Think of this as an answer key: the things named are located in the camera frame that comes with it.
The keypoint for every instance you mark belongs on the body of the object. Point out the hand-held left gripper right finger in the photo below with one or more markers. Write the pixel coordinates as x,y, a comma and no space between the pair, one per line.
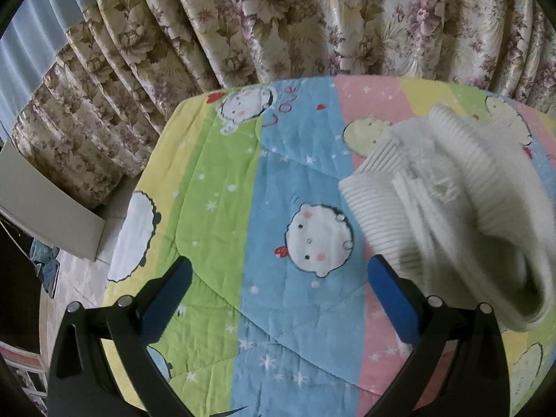
391,304

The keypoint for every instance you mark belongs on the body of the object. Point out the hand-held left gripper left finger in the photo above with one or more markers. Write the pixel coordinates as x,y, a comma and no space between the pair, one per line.
165,299

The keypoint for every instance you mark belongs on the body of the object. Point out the white ribbed knit sweater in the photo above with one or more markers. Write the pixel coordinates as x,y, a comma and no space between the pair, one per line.
478,208

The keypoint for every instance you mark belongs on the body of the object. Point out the blue cloth on floor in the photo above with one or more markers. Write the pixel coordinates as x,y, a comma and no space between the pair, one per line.
45,267

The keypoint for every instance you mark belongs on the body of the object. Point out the dark wardrobe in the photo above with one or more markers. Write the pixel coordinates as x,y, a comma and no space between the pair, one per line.
17,295

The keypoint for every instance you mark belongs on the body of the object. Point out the white panel board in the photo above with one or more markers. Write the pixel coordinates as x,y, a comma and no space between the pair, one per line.
43,208

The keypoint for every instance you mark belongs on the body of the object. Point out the colourful cartoon printed blanket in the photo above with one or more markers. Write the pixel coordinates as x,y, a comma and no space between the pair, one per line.
282,160

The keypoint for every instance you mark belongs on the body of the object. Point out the floral and pale blue curtain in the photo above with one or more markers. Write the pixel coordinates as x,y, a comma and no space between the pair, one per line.
304,17

